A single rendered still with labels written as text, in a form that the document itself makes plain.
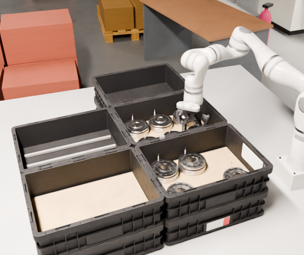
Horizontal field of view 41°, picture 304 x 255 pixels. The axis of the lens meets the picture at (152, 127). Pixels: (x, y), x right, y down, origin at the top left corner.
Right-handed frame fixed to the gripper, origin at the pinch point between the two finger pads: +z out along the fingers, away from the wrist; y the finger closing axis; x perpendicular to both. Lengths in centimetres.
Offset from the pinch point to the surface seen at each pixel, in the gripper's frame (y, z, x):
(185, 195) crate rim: -12.5, -6.8, 43.7
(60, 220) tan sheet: 24, 2, 61
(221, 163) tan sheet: -16.1, 2.5, 13.0
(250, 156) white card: -26.3, -3.7, 12.7
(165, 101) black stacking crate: 15.8, -5.1, -10.8
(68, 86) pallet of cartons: 124, 46, -88
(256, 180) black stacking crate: -30.9, -2.4, 23.5
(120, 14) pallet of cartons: 173, 53, -267
